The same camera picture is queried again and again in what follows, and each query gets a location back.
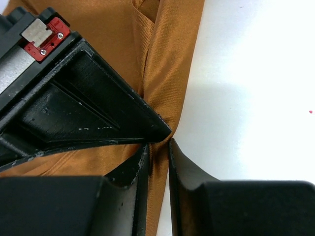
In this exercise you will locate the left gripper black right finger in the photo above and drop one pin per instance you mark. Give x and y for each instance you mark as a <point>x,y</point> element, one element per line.
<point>202,205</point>

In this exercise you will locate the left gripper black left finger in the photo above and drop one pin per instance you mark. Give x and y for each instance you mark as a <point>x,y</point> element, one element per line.
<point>111,205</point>

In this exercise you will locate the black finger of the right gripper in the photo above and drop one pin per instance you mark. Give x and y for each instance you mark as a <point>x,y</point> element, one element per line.
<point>73,100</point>

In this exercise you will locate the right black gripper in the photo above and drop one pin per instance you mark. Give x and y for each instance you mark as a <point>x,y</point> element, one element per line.
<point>30,47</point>

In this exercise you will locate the brown cloth napkin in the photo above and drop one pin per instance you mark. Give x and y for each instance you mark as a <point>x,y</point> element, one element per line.
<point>150,43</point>

